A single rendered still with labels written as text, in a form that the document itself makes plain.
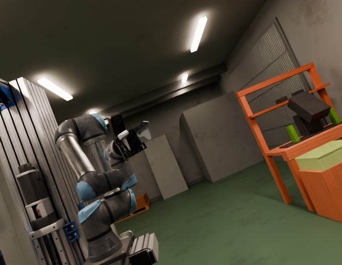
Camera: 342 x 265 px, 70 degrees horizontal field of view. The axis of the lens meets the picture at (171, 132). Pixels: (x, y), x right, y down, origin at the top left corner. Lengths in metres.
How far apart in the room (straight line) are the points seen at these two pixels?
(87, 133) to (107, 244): 0.51
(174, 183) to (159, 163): 0.87
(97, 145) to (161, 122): 7.64
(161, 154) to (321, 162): 6.21
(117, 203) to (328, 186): 2.32
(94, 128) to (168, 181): 7.18
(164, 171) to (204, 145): 1.70
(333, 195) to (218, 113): 5.34
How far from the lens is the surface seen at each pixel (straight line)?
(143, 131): 0.78
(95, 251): 1.21
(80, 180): 0.98
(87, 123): 1.23
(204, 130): 7.67
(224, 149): 7.76
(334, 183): 3.06
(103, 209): 1.19
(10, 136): 1.52
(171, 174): 8.33
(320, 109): 3.84
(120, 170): 0.96
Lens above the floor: 1.35
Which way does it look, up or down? 4 degrees up
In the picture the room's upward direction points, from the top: 23 degrees counter-clockwise
